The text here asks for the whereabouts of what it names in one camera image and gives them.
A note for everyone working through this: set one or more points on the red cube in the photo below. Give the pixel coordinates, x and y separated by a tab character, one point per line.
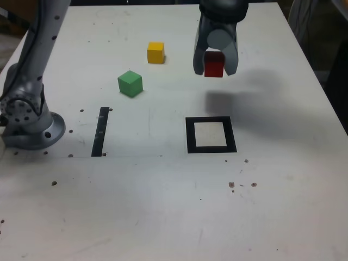
213	66

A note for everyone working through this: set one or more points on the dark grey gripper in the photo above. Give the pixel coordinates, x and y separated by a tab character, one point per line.
221	25

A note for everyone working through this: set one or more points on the green cube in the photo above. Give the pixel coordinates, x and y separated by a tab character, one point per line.
130	84

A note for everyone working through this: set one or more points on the brown cardboard box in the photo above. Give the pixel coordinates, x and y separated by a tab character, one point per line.
13	19

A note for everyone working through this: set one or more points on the yellow cube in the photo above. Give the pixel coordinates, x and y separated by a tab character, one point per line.
155	53

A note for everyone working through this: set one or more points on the black tape square outline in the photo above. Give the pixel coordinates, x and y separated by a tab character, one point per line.
190	136

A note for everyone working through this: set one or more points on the black tape strip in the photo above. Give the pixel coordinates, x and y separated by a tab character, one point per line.
99	136

